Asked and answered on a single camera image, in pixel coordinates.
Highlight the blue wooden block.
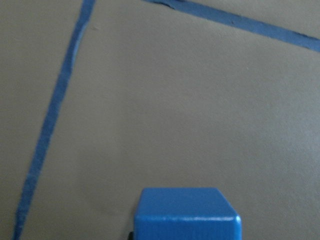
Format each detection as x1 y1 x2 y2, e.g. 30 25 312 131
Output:
132 187 243 240

